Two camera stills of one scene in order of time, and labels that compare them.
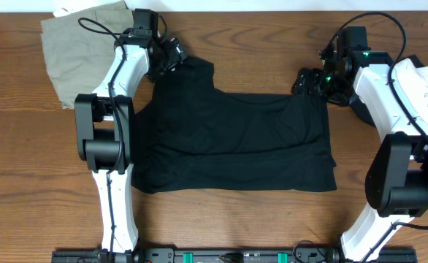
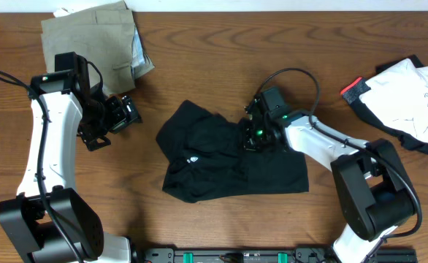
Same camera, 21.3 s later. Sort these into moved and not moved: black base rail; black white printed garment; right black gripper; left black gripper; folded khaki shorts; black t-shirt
Moved: left black gripper; black t-shirt; right black gripper
Not moved: black base rail; folded khaki shorts; black white printed garment
